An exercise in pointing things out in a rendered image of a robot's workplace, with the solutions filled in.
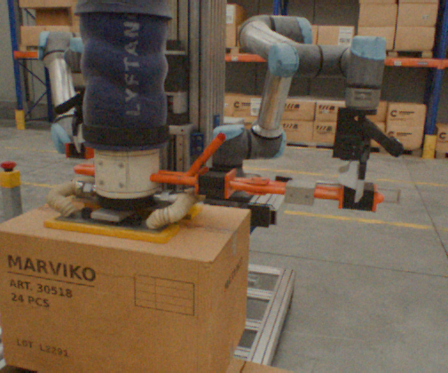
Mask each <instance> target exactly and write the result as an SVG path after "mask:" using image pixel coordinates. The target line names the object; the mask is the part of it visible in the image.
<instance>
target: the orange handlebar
mask: <svg viewBox="0 0 448 373"><path fill-rule="evenodd" d="M74 173H76V174H78V175H83V174H85V175H93V176H95V166H94V164H88V163H83V164H78V165H76V166H75V167H74ZM159 173H165V174H159ZM166 173H167V174H166ZM168 174H176V175H168ZM184 174H185V172H180V171H158V173H152V174H151V176H150V180H151V181H152V182H160V183H169V184H178V185H186V186H195V176H194V177H186V176H184ZM178 175H183V176H178ZM286 184H287V182H280V181H271V179H269V178H259V177H251V178H250V179H244V178H235V177H234V179H233V181H230V183H229V189H230V190H237V191H245V192H246V194H254V195H262V196H266V195H267V194H278V195H285V192H286V191H285V185H286ZM340 189H341V188H340V187H334V186H316V189H315V192H314V195H313V196H314V199H329V200H338V201H339V198H340ZM383 201H384V195H383V194H381V193H379V192H378V198H377V203H381V202H383Z"/></svg>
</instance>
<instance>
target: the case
mask: <svg viewBox="0 0 448 373"><path fill-rule="evenodd" d="M202 206H203V210H202V211H201V212H200V213H199V214H198V215H197V216H196V217H195V218H193V219H192V220H187V219H179V220H178V222H174V223H172V224H171V223H169V224H171V225H179V226H180V230H179V232H178V233H177V234H175V235H174V236H173V237H172V238H171V239H170V240H169V241H168V242H167V243H165V244H159V243H154V242H141V241H135V240H130V239H122V238H116V237H109V236H104V235H97V234H86V233H79V232H72V231H67V230H60V229H53V228H48V227H44V224H43V222H44V221H45V220H47V219H49V218H52V217H54V216H56V215H58V214H60V212H58V211H57V210H54V209H53V208H51V207H49V204H48V203H46V204H45V205H43V206H40V207H38V208H36V209H33V210H31V211H29V212H27V213H25V214H22V215H20V216H18V217H16V218H14V219H11V220H9V221H5V222H3V223H1V224H0V330H1V338H2V344H3V352H4V363H6V364H10V365H13V366H17V367H22V368H25V369H32V370H35V371H40V372H43V373H225V372H226V370H227V369H228V367H229V365H230V362H231V360H232V356H233V355H234V353H235V350H236V348H237V346H238V344H239V342H240V339H241V334H242V332H243V330H244V328H245V326H246V306H247V287H248V252H249V232H250V213H251V210H247V209H240V208H231V207H223V206H215V205H207V204H202Z"/></svg>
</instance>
